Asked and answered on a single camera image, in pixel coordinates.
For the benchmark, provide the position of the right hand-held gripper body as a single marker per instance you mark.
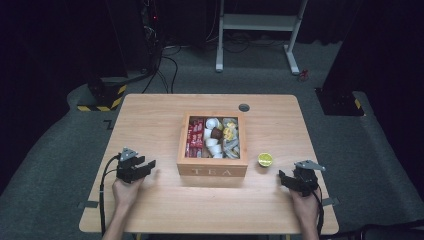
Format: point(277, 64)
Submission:
point(305, 180)

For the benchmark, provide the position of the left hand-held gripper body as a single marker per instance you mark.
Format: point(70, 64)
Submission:
point(128, 168)

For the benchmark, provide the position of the green-lidded small cup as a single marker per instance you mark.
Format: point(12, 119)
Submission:
point(265, 159)

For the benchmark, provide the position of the wooden tea box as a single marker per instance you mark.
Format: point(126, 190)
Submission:
point(213, 168)

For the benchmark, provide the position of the person's left hand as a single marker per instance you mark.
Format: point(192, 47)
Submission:
point(126, 193)

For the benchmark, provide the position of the row of red sachets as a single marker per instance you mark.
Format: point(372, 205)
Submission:
point(195, 136)

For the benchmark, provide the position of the pile of grey sachets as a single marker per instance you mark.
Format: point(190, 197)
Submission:
point(230, 147)

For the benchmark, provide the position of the white creamer cup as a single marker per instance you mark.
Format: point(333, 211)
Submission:
point(211, 142)
point(211, 123)
point(216, 150)
point(207, 133)

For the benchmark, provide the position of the black stand base striped edge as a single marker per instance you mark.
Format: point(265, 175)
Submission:
point(105, 96)

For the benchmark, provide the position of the yellow packets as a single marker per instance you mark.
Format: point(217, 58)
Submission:
point(229, 131)

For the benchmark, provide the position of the brown capsule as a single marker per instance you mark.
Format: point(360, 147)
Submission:
point(217, 133)

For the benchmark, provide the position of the black stand base yellow mark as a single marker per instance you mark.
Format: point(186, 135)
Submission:
point(338, 101)

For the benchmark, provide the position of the small red object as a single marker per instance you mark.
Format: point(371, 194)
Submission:
point(303, 75)

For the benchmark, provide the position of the dark equipment rack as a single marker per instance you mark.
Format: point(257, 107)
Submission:
point(151, 33)

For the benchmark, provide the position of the grey table bracket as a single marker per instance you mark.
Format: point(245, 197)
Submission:
point(330, 201)
point(88, 204)

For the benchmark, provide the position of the white metal desk frame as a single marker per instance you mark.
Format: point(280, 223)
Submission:
point(260, 22)

